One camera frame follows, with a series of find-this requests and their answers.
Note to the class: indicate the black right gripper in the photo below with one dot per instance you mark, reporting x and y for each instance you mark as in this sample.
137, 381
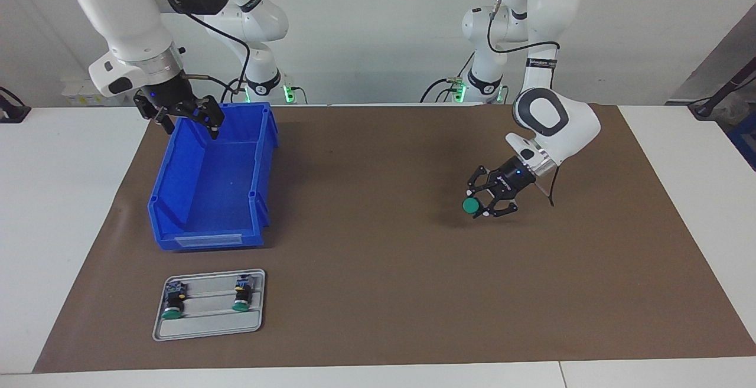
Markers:
168, 95

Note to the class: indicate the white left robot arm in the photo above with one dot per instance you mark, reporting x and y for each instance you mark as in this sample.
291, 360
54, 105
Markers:
561, 122

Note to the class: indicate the grey metal tray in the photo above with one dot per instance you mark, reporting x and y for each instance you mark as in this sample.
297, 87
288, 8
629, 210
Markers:
207, 323

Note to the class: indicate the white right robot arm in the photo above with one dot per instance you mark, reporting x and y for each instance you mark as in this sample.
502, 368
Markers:
118, 16

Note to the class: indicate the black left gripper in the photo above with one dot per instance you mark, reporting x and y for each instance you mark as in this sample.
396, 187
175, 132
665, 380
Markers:
514, 180

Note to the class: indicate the blue crate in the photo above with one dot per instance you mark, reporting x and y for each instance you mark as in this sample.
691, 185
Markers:
745, 140

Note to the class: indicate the green push button switch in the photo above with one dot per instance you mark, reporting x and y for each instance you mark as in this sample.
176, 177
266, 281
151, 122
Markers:
173, 304
241, 299
471, 206

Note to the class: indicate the blue plastic storage bin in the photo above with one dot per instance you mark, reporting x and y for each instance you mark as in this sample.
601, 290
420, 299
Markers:
218, 199

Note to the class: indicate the brown table mat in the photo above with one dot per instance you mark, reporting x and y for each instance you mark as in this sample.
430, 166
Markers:
413, 287

